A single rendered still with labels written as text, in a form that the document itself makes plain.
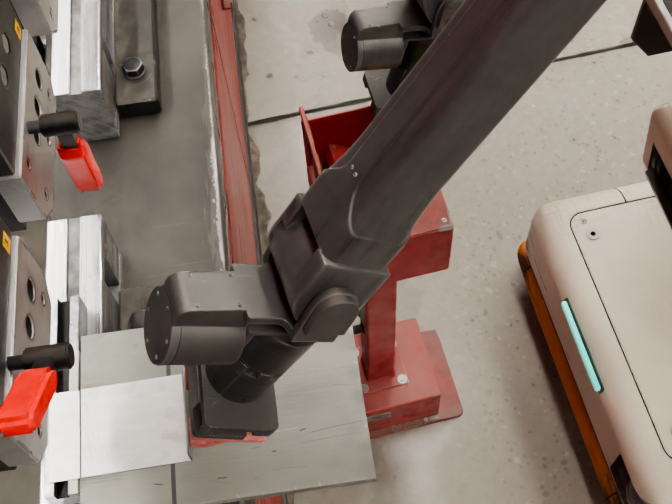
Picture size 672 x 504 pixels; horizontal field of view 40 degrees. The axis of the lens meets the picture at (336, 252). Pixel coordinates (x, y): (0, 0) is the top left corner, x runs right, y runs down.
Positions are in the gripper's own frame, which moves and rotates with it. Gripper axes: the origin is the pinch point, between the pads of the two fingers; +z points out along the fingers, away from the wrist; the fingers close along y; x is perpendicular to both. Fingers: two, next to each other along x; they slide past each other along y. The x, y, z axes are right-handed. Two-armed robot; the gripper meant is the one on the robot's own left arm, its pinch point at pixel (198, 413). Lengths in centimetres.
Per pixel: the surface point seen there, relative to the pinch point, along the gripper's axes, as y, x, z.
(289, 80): -126, 63, 78
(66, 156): -15.8, -15.3, -13.4
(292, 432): 2.5, 7.9, -2.6
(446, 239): -30, 40, 7
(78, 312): -13.1, -8.9, 7.2
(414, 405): -32, 71, 64
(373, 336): -37, 53, 47
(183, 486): 5.8, -0.8, 2.7
